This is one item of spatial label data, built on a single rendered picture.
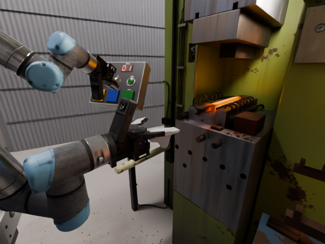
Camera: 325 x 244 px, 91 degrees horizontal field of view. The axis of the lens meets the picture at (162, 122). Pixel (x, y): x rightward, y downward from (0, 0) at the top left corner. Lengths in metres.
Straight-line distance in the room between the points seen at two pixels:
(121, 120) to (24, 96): 2.55
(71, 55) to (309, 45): 0.80
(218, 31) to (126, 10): 2.38
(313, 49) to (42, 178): 0.84
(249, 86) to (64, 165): 1.09
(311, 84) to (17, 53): 0.90
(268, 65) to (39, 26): 2.62
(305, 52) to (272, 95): 0.44
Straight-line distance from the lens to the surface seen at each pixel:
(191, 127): 0.77
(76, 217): 0.45
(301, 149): 0.85
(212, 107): 0.74
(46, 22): 2.86
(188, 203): 1.02
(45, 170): 0.37
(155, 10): 3.20
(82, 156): 0.38
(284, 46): 1.16
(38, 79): 0.51
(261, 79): 1.17
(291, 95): 0.81
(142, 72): 0.97
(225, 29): 0.74
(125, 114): 0.40
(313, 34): 0.78
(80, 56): 0.66
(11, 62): 0.54
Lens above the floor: 1.17
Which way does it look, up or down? 19 degrees down
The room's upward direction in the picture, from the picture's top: straight up
